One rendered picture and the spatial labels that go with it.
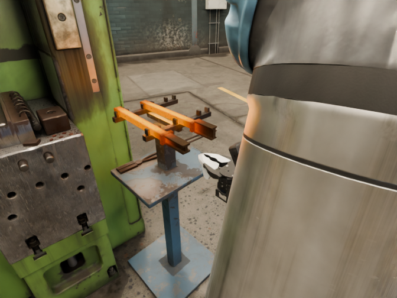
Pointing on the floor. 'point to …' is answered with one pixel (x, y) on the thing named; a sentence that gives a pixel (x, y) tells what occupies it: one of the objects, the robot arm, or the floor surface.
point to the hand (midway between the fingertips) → (202, 154)
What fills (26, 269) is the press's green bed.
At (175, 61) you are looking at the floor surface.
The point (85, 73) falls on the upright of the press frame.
